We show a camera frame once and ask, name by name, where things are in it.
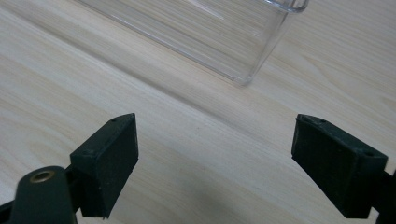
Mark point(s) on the clear plastic container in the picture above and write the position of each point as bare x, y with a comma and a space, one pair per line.
218, 34

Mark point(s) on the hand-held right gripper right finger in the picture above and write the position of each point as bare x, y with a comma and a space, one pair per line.
336, 168

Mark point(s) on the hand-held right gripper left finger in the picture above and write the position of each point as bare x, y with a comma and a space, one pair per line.
104, 165

